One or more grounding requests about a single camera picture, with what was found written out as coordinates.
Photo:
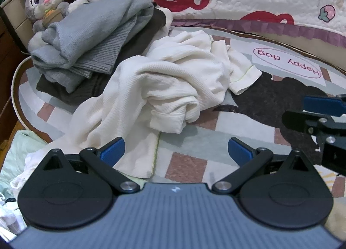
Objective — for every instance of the beige bedside cabinet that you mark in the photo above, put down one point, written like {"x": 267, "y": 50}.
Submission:
{"x": 16, "y": 13}

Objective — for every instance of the checked dog print rug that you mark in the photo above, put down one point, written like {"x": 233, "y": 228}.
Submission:
{"x": 189, "y": 140}

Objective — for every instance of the grey knit sweater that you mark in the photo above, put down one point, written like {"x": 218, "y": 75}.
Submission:
{"x": 89, "y": 29}

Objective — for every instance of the pale green cloth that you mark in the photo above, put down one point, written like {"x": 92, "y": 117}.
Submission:
{"x": 19, "y": 151}

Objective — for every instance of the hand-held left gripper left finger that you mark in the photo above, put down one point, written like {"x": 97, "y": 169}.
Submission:
{"x": 113, "y": 151}

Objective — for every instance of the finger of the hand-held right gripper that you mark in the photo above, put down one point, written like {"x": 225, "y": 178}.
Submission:
{"x": 297, "y": 120}
{"x": 319, "y": 105}

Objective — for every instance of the dark brown garment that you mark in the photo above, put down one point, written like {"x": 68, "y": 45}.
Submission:
{"x": 81, "y": 92}

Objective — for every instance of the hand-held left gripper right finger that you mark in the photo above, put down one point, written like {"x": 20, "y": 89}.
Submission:
{"x": 239, "y": 153}

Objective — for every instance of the cream waffle-knit garment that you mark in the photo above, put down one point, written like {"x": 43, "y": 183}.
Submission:
{"x": 162, "y": 75}

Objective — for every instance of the cream folded garment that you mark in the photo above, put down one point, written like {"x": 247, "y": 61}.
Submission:
{"x": 166, "y": 19}

